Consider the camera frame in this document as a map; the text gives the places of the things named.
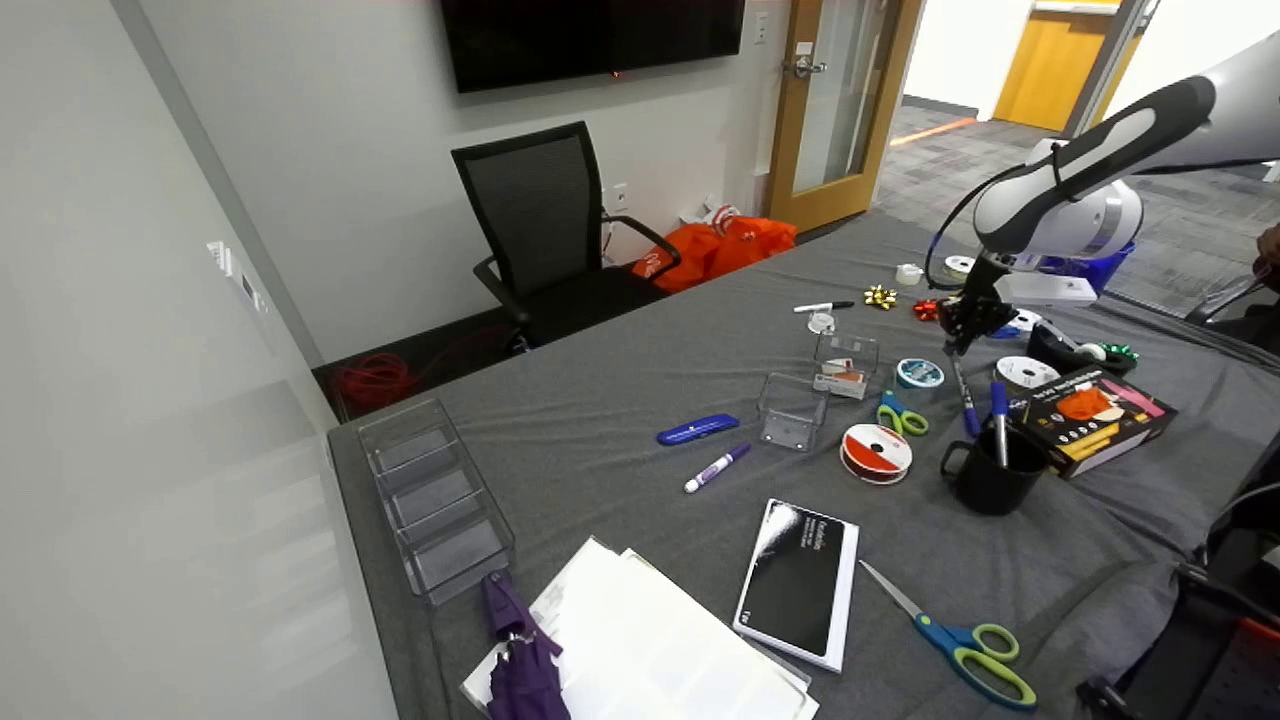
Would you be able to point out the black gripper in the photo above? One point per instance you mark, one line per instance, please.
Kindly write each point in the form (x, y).
(981, 303)

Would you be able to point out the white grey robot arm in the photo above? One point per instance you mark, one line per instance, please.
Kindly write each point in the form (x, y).
(1066, 200)

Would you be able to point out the blue cap white marker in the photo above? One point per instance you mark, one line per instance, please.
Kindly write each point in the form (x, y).
(1002, 402)

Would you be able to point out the black mug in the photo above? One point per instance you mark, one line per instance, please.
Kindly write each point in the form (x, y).
(988, 481)

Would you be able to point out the black cap white marker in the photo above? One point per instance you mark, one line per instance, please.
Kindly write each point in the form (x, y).
(823, 307)

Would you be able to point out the purple cap white marker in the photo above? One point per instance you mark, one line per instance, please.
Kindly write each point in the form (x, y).
(719, 469)

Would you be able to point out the grey tablecloth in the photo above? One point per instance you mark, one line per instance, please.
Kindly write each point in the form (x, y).
(627, 384)

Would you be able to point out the red gift bow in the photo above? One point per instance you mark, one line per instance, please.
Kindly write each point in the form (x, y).
(927, 310)

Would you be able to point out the white spool gold ribbon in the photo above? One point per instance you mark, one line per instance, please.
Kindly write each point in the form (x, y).
(1031, 374)

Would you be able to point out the small green blue scissors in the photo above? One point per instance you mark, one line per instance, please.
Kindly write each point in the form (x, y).
(906, 418)

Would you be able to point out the black tape dispenser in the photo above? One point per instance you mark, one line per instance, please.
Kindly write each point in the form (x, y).
(1066, 349)

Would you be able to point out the gold gift bow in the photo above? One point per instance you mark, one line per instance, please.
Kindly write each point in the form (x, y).
(877, 297)

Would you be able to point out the clear acrylic box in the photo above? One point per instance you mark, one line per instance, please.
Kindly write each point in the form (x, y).
(795, 415)
(845, 371)

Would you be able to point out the red ribbon spool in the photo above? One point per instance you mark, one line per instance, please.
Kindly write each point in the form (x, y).
(877, 453)

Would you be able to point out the small clear round lid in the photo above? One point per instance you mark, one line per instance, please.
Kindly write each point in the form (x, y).
(823, 324)

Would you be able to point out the black nitrile glove box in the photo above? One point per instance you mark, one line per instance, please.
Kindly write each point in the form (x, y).
(1093, 427)

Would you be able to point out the green gift bow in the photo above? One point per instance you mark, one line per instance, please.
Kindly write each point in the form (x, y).
(1123, 356)

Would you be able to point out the orange plastic bag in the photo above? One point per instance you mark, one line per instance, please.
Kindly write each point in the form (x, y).
(713, 251)

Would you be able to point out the wooden door with glass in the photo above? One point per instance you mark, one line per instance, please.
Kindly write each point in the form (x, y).
(840, 104)

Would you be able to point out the flat black white box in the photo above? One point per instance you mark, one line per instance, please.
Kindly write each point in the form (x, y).
(799, 580)

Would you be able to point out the yellow wooden door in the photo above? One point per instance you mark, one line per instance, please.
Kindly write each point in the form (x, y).
(1053, 64)

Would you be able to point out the large green blue scissors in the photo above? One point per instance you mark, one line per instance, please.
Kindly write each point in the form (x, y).
(981, 657)

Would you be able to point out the white paper stack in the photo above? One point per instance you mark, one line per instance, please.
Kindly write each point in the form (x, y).
(652, 643)

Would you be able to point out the black mesh office chair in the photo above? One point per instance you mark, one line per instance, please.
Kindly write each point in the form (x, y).
(541, 215)

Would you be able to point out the purple gloves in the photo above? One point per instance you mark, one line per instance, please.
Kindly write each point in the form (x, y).
(522, 667)

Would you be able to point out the clear plastic organizer tray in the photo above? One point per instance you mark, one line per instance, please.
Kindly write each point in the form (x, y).
(437, 503)

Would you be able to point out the black frame stand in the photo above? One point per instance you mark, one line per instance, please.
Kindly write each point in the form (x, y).
(1202, 643)

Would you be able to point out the black wall television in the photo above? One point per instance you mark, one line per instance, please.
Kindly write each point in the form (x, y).
(592, 37)

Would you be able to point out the white wall bracket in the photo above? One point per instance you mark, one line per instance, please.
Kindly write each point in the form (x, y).
(233, 269)

